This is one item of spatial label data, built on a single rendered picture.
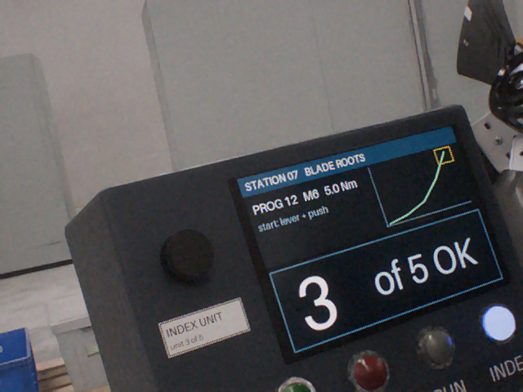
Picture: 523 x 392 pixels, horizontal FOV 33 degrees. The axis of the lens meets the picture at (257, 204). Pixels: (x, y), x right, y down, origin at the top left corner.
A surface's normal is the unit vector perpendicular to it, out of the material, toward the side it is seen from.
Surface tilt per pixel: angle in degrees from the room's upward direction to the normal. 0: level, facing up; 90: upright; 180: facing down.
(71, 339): 95
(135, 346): 90
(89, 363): 95
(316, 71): 90
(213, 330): 75
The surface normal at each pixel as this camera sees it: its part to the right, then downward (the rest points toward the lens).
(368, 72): 0.16, 0.11
